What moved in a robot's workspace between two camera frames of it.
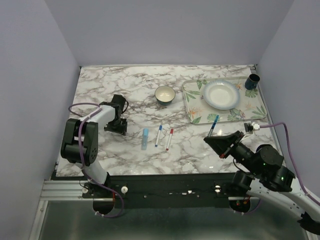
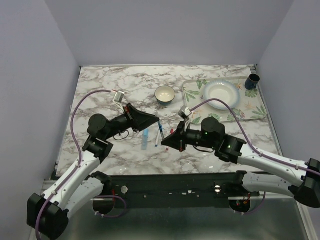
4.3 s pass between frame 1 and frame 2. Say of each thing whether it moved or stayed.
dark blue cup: stayed
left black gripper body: moved
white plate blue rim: stayed
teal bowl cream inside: stayed
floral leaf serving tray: stayed
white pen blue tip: stayed
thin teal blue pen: moved
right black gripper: moved
